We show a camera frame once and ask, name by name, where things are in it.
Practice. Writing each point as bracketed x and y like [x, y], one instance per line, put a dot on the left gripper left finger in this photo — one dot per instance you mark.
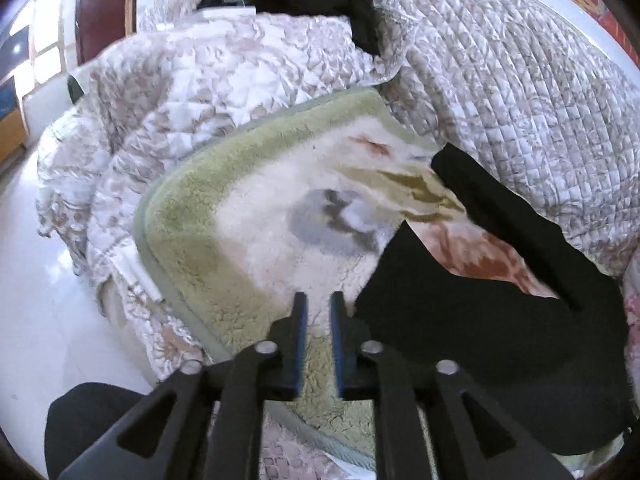
[204, 422]

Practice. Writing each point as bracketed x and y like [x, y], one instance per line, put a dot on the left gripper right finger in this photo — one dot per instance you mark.
[431, 422]

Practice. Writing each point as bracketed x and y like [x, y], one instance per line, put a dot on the black pants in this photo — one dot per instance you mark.
[555, 364]

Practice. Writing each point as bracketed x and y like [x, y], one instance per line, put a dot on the green floral fleece blanket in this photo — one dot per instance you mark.
[304, 200]

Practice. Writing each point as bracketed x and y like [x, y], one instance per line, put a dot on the beige quilted bedspread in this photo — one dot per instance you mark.
[509, 82]

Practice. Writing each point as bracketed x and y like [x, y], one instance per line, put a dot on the dark wooden headboard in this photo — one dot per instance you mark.
[99, 23]

